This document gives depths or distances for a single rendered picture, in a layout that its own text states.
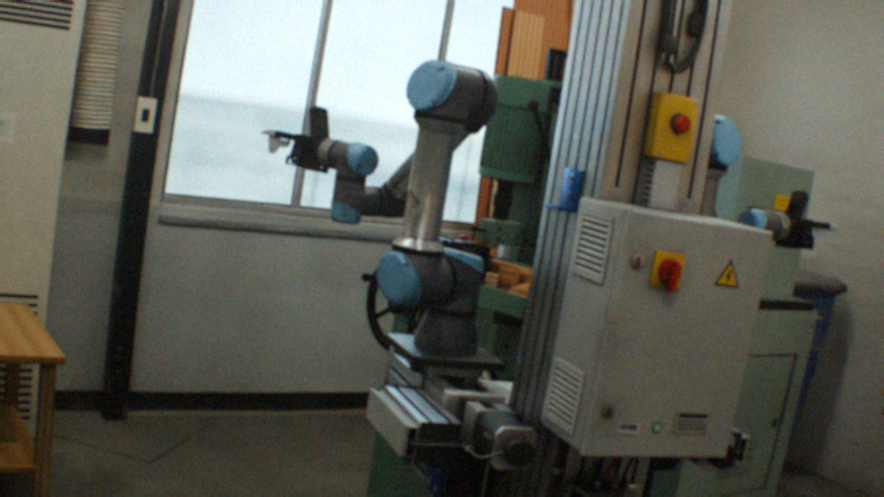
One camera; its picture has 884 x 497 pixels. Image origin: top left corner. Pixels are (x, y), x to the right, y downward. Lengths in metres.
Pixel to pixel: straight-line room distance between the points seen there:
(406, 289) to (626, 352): 0.54
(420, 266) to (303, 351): 2.28
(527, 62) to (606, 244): 2.85
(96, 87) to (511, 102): 1.53
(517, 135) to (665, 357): 1.24
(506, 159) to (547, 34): 1.87
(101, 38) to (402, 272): 1.87
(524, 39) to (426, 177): 2.55
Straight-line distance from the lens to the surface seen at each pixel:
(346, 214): 2.41
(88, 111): 3.73
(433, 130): 2.20
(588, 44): 2.21
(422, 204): 2.21
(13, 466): 3.08
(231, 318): 4.26
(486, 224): 3.08
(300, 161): 2.56
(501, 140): 3.03
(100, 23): 3.73
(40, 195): 3.60
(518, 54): 4.68
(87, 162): 3.94
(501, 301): 2.87
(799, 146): 5.18
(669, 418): 2.01
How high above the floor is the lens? 1.32
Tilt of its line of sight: 7 degrees down
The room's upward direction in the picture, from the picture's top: 9 degrees clockwise
